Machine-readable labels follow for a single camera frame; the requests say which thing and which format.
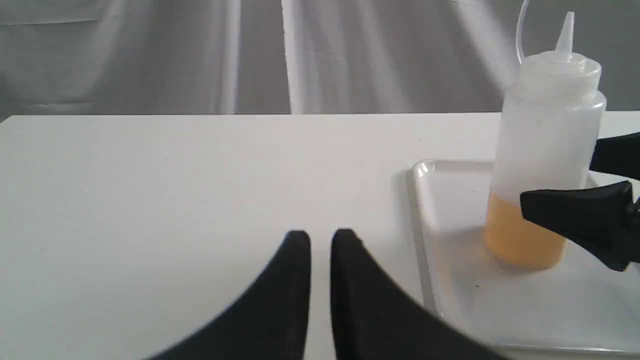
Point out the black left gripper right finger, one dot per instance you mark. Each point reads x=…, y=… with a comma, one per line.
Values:
x=372, y=318

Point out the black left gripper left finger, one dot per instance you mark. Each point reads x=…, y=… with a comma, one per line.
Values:
x=269, y=321

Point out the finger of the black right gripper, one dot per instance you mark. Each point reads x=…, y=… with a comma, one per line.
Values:
x=602, y=220
x=617, y=155

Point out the white plastic tray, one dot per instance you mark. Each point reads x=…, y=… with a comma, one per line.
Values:
x=578, y=306

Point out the grey fabric backdrop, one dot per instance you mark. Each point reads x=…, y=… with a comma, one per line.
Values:
x=223, y=57

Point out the translucent squeeze bottle amber liquid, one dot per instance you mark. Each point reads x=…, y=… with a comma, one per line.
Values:
x=549, y=125

